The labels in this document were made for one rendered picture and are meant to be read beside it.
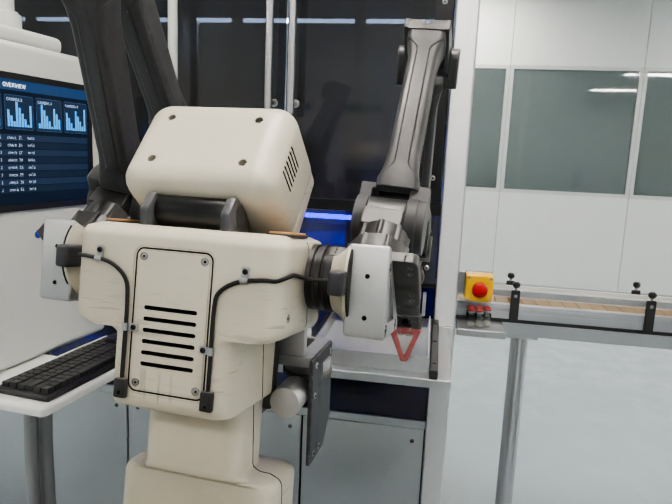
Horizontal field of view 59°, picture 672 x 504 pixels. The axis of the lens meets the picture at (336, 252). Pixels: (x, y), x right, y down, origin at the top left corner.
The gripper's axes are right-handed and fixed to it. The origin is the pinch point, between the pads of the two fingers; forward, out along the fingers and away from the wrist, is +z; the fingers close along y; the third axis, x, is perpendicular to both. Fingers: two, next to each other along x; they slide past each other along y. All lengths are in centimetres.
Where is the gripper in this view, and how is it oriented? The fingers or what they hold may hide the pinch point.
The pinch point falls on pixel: (403, 357)
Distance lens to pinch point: 129.1
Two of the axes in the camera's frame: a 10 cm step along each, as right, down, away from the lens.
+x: -9.9, -0.5, 1.6
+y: 1.6, 0.3, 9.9
